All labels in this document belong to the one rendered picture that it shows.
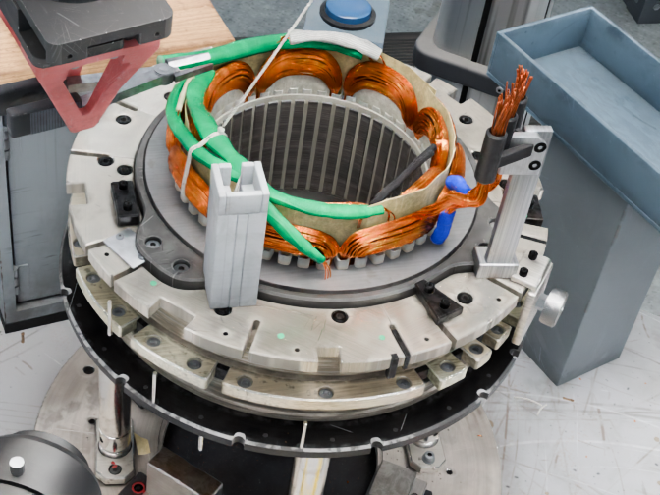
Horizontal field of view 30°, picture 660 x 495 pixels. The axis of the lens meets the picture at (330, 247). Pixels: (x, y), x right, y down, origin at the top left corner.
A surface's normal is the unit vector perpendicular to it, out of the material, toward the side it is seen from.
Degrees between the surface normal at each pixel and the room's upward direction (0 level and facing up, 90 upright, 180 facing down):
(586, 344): 90
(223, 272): 90
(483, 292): 0
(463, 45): 90
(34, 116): 90
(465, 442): 0
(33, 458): 5
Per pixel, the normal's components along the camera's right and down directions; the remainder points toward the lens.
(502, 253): 0.13, 0.70
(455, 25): -0.40, 0.60
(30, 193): 0.40, 0.67
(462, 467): 0.12, -0.72
